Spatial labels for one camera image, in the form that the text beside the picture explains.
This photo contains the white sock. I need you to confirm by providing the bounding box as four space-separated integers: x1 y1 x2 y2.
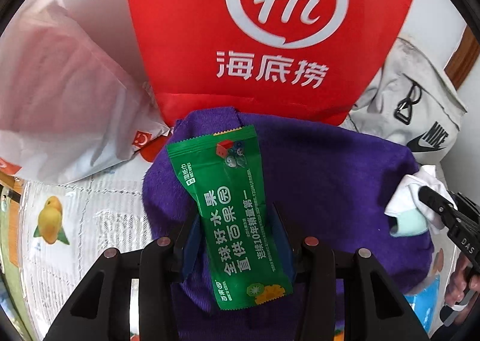
384 164 458 235

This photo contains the mint green cloth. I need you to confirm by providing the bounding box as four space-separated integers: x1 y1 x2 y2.
388 209 429 238

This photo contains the green wet wipe packet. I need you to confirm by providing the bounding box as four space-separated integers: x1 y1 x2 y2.
167 126 293 310

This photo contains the person's right hand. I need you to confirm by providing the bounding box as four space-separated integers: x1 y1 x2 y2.
445 254 479 307

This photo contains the fruit print tablecloth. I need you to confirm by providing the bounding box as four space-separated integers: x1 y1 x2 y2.
0 160 462 341

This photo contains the grey Nike bag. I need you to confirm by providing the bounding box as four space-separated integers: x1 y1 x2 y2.
342 37 467 165

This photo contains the purple towel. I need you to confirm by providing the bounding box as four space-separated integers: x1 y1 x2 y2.
141 106 435 341

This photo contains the white Miniso plastic bag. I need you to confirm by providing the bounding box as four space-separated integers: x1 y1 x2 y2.
1 3 168 184

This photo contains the red Haidilao paper bag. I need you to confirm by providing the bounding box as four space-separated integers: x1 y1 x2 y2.
128 0 413 125

